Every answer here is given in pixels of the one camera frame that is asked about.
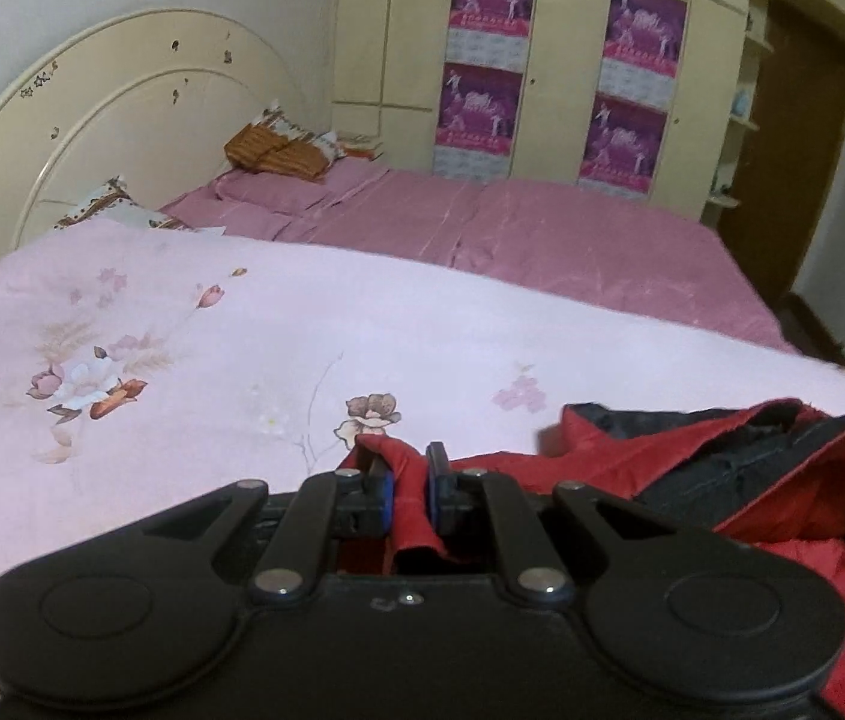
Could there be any red quilted down jacket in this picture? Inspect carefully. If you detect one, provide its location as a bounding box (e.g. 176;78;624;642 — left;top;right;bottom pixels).
333;400;845;718

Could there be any pink floral quilt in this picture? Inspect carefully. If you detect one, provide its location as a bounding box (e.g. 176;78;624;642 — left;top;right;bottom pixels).
0;221;845;575

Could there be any pink bed sheet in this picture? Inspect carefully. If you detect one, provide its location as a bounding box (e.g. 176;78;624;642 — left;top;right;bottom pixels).
162;158;789;351

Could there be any lower right purple poster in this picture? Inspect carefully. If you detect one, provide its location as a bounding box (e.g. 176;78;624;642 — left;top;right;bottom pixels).
577;93;667;200

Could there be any lower left purple poster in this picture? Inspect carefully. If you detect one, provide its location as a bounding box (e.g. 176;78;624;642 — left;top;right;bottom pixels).
436;64;522;156

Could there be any floral pillow by headboard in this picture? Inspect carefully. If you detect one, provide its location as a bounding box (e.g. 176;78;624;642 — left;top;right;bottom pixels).
53;177;191;231

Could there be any cream corner shelf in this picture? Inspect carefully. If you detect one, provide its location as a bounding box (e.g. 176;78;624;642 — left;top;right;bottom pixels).
701;2;774;229

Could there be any cream arched headboard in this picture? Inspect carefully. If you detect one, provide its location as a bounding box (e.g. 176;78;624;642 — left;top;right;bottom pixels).
0;8;312;259

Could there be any cream wardrobe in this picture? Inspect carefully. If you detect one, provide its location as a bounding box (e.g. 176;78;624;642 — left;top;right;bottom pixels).
331;0;750;220

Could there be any brown wooden door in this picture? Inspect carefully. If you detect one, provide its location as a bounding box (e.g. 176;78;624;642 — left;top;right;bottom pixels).
717;0;845;307

